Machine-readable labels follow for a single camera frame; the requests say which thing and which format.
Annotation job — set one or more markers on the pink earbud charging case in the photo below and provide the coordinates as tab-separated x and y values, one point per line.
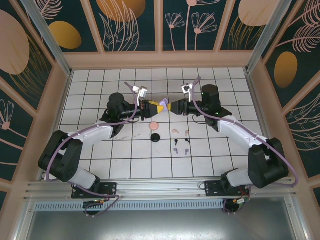
153	125

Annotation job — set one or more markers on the black earbud charging case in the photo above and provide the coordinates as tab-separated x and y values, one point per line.
156	138

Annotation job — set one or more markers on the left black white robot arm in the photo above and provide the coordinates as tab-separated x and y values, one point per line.
95	132

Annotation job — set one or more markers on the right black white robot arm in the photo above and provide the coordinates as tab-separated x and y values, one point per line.
237	130

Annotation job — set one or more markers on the green circuit board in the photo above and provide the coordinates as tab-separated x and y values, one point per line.
244	202

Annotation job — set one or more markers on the grey metal panel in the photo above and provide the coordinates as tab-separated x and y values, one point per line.
160	225

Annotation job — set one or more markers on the aluminium mounting rail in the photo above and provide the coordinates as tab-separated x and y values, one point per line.
160	186

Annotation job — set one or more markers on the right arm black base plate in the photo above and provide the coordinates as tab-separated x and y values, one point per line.
212	188

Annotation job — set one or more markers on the right aluminium frame post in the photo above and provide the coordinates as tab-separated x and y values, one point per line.
270	32

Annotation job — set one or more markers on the aluminium frame post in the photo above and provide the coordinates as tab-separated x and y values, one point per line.
270	32
47	40

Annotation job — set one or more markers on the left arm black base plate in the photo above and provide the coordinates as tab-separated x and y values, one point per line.
110	190

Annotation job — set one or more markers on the left aluminium frame post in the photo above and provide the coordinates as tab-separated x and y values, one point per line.
47	40

